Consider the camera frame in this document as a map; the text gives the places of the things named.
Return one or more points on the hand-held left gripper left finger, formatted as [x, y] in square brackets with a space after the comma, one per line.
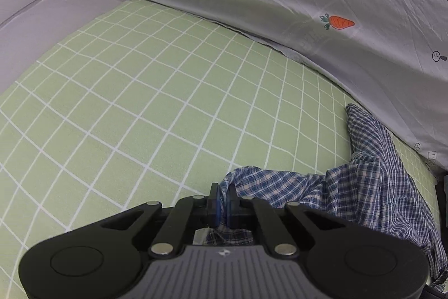
[217, 215]

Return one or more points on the green grid sheet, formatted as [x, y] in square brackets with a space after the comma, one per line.
[140, 103]

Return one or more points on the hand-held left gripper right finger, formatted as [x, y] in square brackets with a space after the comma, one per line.
[231, 215]

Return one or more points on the blue plaid shirt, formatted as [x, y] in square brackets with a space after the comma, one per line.
[371, 187]

